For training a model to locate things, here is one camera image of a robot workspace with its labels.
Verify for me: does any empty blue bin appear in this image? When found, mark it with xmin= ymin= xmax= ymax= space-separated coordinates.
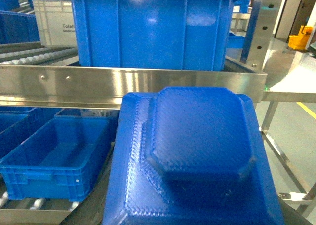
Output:
xmin=0 ymin=117 xmax=113 ymax=202

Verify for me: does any steel shelf rack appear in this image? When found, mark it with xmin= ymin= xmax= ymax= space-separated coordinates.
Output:
xmin=0 ymin=41 xmax=269 ymax=225

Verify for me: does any large blue crate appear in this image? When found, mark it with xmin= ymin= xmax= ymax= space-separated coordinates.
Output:
xmin=72 ymin=0 xmax=238 ymax=71

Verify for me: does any yellow mop bucket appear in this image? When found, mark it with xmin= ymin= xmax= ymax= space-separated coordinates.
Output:
xmin=288 ymin=26 xmax=313 ymax=50

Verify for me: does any steel side table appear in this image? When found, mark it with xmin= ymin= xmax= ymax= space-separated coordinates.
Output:
xmin=257 ymin=51 xmax=316 ymax=224

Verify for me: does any white tote box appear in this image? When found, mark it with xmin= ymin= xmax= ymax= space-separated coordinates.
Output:
xmin=33 ymin=0 xmax=77 ymax=48

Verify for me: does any blue plastic part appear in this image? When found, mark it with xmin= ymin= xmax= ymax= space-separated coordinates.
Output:
xmin=102 ymin=87 xmax=284 ymax=225

